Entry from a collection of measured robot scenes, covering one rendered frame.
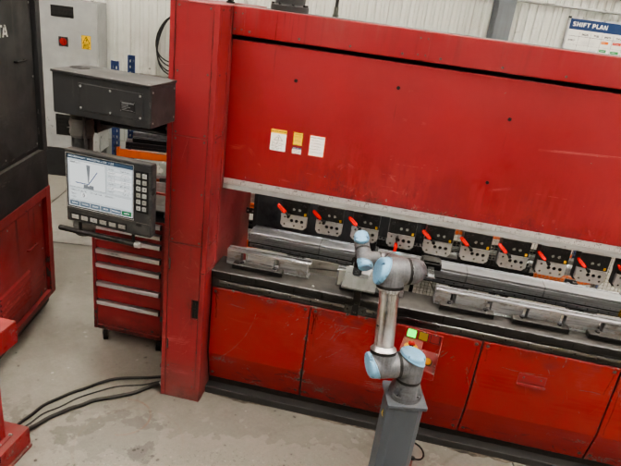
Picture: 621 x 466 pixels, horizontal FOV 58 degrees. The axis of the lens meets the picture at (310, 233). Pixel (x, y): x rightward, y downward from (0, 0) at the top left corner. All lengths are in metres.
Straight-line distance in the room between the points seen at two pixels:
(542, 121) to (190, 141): 1.75
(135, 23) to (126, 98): 4.74
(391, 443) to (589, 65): 1.96
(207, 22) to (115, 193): 0.91
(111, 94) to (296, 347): 1.73
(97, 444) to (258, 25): 2.38
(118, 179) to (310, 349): 1.47
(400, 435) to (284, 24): 2.03
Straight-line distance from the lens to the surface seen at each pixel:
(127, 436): 3.51
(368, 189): 3.04
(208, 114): 2.93
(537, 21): 7.66
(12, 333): 3.06
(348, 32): 2.91
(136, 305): 3.97
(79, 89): 2.79
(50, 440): 3.56
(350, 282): 3.05
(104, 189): 2.82
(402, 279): 2.40
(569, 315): 3.41
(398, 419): 2.68
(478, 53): 2.91
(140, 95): 2.63
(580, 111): 3.04
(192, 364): 3.55
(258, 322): 3.37
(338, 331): 3.29
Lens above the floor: 2.37
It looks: 22 degrees down
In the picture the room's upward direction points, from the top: 8 degrees clockwise
